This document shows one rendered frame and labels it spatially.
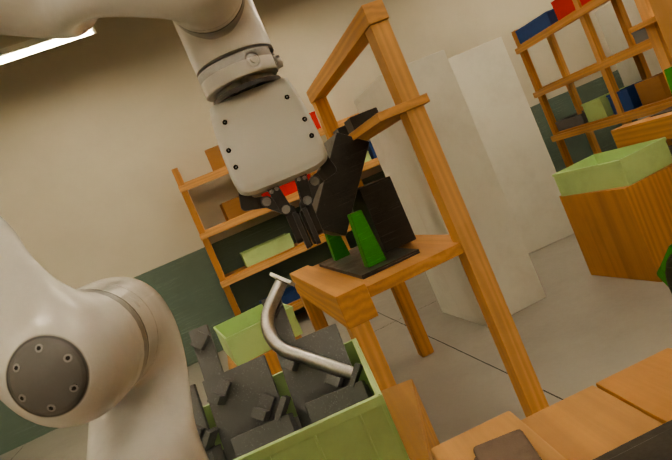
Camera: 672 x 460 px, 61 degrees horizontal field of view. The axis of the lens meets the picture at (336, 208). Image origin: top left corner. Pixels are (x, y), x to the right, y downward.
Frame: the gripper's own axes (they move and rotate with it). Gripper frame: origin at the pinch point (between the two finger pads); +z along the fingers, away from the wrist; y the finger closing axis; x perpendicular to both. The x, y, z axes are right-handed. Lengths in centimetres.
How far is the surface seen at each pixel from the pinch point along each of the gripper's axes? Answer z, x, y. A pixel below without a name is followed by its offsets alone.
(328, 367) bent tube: 33, -62, 5
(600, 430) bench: 42, -14, -26
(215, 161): -82, -605, 44
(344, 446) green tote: 40, -39, 8
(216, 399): 29, -63, 30
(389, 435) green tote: 41, -39, 0
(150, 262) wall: -4, -642, 165
